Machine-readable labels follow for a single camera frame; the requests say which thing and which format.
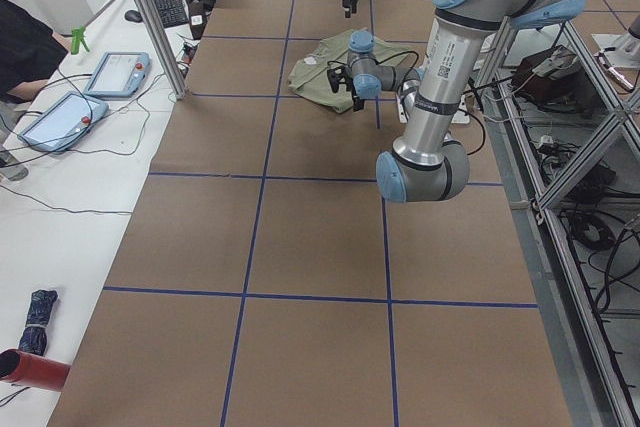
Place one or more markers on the olive green long-sleeve shirt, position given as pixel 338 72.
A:
pixel 325 69

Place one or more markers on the seated person dark clothes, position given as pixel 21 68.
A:
pixel 31 51

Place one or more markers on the black computer keyboard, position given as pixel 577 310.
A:
pixel 172 13

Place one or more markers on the black power box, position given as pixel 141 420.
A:
pixel 553 77

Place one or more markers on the black computer mouse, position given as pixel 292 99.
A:
pixel 133 16

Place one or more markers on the upper teach pendant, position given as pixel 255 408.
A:
pixel 118 75

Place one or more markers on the teach pendant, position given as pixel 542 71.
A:
pixel 118 75
pixel 64 123

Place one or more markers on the green plastic clamp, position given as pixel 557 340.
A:
pixel 78 40

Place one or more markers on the lower teach pendant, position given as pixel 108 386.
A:
pixel 64 123

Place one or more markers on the dark blue rolled cloth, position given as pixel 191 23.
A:
pixel 34 338

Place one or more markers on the red cylinder bottle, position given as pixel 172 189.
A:
pixel 30 370

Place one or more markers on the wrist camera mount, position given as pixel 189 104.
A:
pixel 337 77

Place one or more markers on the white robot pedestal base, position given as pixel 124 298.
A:
pixel 405 103

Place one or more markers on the aluminium frame rail structure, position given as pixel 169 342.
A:
pixel 616 125

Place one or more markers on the aluminium frame post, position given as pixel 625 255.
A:
pixel 162 47

